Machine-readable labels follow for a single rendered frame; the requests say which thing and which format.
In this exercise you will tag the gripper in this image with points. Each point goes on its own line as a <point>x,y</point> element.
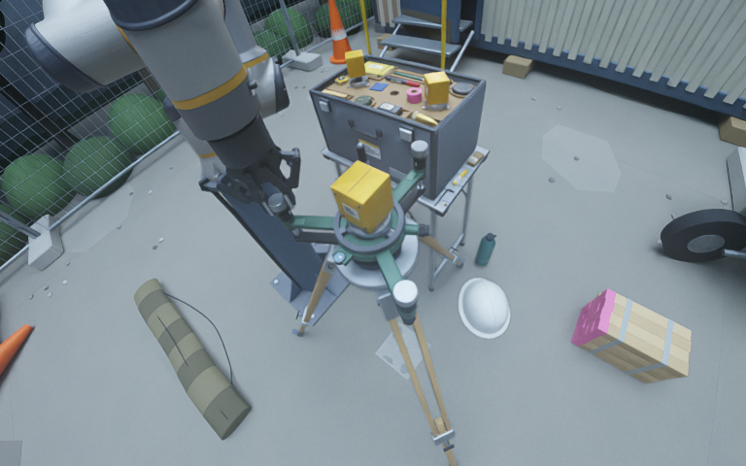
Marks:
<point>244,146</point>

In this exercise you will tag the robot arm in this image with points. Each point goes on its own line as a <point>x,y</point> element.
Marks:
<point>186,58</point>

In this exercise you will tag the yellow prism carrier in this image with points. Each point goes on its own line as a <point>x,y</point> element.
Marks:
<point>361,196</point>

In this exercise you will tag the green tribrach body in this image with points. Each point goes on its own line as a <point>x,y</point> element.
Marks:
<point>373,247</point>

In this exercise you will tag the grey white footscrew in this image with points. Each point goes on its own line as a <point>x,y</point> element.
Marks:
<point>419,153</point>
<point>405,297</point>
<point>278,204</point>

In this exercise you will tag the wooden ruler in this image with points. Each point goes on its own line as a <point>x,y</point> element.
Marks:
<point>335,93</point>

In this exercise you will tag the grey concrete fence foot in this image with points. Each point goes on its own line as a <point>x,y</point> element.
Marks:
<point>302,60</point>
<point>45,241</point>

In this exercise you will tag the round compass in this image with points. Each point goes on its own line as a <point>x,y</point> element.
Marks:
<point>364,100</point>

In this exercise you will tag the grey equipment case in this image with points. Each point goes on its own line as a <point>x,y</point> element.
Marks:
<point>399,138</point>

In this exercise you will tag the grey white device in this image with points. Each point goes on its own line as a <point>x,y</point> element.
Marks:
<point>390,108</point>

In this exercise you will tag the small yellow box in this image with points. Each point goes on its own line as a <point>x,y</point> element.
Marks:
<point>355,63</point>

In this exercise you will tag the blue square pad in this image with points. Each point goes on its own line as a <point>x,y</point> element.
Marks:
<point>379,86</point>

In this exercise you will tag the yellow flat book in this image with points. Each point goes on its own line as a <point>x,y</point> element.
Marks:
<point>379,68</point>

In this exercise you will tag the red screwdriver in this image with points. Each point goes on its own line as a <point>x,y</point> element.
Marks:
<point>402,81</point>

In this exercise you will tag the brass plumb bob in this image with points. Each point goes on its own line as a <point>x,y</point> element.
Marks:
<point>423,118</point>

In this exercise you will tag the pink tape roll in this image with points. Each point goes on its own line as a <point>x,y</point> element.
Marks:
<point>414,96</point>

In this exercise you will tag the olive rolled bag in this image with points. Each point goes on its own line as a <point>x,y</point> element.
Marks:
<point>189,357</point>

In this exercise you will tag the large yellow box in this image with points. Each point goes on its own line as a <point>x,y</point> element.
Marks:
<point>437,88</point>

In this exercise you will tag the yellow pen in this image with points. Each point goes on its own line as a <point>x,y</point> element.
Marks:
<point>460,178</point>

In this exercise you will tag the small wooden block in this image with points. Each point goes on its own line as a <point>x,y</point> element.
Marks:
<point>474,157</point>

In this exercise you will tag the grey metal stairs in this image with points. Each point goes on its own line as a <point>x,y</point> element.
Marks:
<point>421,35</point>

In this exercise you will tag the black round disc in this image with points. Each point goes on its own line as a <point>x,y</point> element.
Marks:
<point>462,88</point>

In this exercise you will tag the teal bottle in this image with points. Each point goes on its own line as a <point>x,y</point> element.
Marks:
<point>485,249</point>

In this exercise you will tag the wooden tripod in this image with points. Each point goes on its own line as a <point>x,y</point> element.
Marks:
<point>421,373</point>

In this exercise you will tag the white hard hat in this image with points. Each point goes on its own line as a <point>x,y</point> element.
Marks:
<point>484,307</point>

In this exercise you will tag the tan wooden block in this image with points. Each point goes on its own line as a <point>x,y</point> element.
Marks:
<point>518,66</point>
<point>742,132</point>

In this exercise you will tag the corrugated site cabin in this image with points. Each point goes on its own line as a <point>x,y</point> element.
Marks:
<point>637,45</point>

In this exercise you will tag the pink tipped wooden stake bundle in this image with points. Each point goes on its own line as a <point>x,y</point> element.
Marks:
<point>633,334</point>

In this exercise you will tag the green wheelbarrow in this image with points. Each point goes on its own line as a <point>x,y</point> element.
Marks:
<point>704,235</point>

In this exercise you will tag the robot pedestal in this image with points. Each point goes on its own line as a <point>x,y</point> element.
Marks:
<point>263,238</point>

